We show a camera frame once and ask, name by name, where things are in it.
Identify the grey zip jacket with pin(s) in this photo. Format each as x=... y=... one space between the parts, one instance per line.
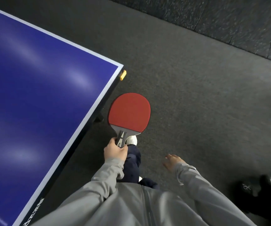
x=130 y=207

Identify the orange corner cap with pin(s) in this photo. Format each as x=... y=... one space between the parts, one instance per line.
x=123 y=75

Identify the person's right hand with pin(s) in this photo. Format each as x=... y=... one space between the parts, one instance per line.
x=173 y=160

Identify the person's left forearm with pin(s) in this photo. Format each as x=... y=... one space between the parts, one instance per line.
x=86 y=200

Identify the person's right forearm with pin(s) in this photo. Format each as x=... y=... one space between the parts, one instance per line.
x=208 y=197

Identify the red table tennis paddle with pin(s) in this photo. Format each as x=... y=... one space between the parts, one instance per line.
x=130 y=110

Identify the person's left hand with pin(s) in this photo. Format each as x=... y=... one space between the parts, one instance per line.
x=115 y=152

